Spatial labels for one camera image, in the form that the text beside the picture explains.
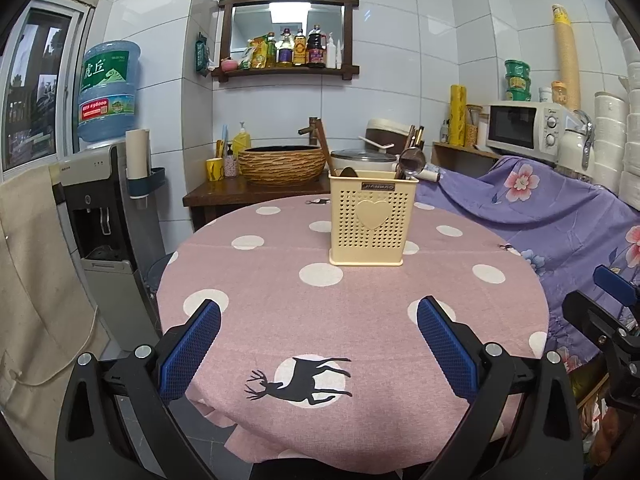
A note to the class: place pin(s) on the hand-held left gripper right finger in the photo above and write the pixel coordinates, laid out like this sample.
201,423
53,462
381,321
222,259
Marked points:
447,347

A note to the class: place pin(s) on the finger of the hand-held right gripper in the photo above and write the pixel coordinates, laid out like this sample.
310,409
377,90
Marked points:
612,280
595,315

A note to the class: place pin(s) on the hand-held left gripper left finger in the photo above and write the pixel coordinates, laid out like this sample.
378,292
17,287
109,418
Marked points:
192,350

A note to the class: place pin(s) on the cream perforated utensil holder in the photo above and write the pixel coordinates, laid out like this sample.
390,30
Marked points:
372,220

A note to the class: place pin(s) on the metal spoon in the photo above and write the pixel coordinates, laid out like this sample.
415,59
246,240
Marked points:
411,162

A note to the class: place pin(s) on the dark chopsticks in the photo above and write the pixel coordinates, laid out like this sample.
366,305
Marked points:
409,140

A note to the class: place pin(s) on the grey round bin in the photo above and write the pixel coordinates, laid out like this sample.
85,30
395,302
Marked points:
160,280

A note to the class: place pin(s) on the purple floral cloth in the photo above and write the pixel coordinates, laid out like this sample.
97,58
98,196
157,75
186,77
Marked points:
525,220

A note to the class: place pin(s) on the pink polka dot tablecloth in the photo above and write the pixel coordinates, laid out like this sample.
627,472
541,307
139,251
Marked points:
300,320

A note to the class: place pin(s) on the stack of white paper bowls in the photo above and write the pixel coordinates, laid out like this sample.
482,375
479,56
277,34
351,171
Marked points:
610,145

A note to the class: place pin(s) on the white kettle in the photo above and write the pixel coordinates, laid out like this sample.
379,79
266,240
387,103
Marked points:
572,147

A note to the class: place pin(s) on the stack of white paper rolls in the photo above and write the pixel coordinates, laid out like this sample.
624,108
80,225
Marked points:
632,135

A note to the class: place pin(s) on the dark wooden counter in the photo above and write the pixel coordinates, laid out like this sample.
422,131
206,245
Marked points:
220,195

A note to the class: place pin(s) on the grey water dispenser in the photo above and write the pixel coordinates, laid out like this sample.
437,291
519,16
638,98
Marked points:
95,220

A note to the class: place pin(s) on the blue paper cup holder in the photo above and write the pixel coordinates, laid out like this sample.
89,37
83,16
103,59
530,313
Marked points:
145,180

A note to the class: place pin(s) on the yellow mug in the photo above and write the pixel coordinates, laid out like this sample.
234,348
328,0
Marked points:
215,170

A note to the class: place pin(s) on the white microwave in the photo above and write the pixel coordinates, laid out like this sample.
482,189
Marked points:
512,127

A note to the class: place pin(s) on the beige cloth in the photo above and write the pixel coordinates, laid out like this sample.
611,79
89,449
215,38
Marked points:
30,260

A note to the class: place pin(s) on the wooden shelf box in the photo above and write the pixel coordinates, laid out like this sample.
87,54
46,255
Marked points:
460,157

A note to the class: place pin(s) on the small floral pump bottle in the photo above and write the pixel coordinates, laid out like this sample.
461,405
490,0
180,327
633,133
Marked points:
230,162

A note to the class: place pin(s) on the orange lidded jar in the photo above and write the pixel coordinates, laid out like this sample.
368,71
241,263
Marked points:
559,94

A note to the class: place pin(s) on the white jar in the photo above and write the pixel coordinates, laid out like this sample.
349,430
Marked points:
545,94

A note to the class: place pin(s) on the white paper roll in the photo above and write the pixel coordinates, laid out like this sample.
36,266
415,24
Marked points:
483,130

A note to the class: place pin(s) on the woven pattern basin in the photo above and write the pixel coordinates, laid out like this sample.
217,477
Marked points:
280,167

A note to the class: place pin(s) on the cream pan with glass lid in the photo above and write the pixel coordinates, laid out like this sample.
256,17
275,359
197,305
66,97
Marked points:
365,160

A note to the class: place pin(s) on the glass jar of grains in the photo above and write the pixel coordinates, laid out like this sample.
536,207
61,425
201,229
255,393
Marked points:
472,127

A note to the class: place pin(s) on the blue toothbrush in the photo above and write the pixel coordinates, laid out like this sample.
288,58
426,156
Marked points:
224,137

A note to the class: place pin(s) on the yellow soap dispenser bottle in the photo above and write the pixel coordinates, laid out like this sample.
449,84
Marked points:
241,140

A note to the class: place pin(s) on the white rice paddle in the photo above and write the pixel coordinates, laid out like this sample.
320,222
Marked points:
375,143

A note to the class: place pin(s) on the brown and cream rice cooker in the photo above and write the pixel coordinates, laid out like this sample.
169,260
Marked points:
387,130

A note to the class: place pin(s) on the yellow plastic wrap roll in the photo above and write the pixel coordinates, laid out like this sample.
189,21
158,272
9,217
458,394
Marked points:
457,115

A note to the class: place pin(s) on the tall yellow paper cup stack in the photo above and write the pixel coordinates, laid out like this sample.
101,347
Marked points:
565,55

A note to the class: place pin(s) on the brass faucet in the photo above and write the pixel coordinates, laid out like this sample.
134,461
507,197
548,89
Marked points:
312,130

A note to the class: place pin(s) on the blue water jug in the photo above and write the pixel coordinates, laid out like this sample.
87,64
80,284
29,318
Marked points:
107,95

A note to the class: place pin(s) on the small pink bowl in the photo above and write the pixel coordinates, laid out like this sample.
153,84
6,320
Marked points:
229,65

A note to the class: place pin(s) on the green packet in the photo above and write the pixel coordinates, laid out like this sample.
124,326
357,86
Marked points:
202,55

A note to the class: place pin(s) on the yellow seasoning packet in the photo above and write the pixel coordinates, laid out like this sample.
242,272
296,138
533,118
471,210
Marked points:
254,55

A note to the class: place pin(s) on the window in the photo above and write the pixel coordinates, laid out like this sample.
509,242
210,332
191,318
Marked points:
40,85

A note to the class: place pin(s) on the green bottle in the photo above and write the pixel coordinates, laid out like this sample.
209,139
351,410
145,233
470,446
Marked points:
270,52

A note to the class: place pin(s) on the white tube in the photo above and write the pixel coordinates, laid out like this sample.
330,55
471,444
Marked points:
339,55

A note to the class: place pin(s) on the yellow cooking oil bottle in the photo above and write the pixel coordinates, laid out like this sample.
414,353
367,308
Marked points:
284,50

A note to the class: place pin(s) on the white plastic bottle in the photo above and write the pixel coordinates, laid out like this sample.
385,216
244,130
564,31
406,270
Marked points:
331,52

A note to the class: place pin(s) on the brown label sauce bottle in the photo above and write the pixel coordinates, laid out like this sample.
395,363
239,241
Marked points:
299,50

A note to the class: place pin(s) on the dark soy sauce bottle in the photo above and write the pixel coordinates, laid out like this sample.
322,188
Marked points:
314,50

